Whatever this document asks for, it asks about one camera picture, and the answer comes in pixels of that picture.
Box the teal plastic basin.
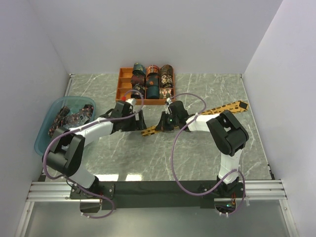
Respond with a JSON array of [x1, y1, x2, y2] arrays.
[[34, 96, 96, 156]]

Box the purple cable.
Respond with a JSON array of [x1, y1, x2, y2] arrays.
[[42, 89, 145, 219], [170, 93, 246, 219]]

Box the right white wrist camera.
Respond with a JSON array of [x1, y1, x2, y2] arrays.
[[165, 98, 172, 114]]

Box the teal plain rolled tie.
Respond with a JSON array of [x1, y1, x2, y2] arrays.
[[146, 86, 160, 99]]

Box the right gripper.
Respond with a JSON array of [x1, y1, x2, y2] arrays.
[[156, 111, 180, 131]]

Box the black gold rolled tie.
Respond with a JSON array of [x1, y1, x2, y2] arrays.
[[131, 84, 145, 99]]

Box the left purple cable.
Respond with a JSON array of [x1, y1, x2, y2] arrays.
[[42, 89, 145, 219]]

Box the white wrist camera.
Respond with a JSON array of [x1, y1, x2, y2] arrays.
[[121, 96, 136, 106], [165, 98, 172, 114]]

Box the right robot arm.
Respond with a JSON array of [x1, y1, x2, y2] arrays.
[[164, 99, 249, 197]]

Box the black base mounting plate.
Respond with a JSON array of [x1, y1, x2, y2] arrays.
[[70, 180, 244, 212]]

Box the black red dotted tie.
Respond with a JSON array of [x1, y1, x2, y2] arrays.
[[48, 106, 70, 138]]

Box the brown floral rolled tie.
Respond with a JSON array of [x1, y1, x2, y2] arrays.
[[160, 75, 173, 88]]

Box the red green paisley rolled tie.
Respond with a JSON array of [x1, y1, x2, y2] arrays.
[[159, 88, 173, 99]]

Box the aluminium rail frame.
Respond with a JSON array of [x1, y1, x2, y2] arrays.
[[16, 74, 297, 237]]

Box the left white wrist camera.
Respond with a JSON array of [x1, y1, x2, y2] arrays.
[[121, 96, 136, 106]]

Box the brown patterned rolled tie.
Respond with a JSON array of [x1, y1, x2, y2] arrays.
[[159, 64, 173, 76]]

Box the yellow beetle print tie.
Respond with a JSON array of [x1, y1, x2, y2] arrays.
[[140, 100, 249, 137]]

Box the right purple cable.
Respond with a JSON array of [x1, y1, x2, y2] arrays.
[[170, 93, 246, 219]]

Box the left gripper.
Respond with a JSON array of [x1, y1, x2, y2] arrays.
[[121, 110, 147, 132]]

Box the orange wooden compartment tray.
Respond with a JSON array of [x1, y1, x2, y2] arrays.
[[115, 67, 176, 106]]

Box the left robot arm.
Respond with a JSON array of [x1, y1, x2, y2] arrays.
[[42, 99, 145, 198]]

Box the dark floral tie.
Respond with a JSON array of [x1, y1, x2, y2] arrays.
[[63, 104, 94, 129]]

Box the maroon rolled tie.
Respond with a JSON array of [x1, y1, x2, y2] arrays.
[[130, 75, 145, 86]]

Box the red patterned rolled tie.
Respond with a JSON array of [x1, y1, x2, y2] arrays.
[[146, 65, 160, 77]]

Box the dark green rolled tie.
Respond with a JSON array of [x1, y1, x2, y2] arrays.
[[132, 63, 147, 76]]

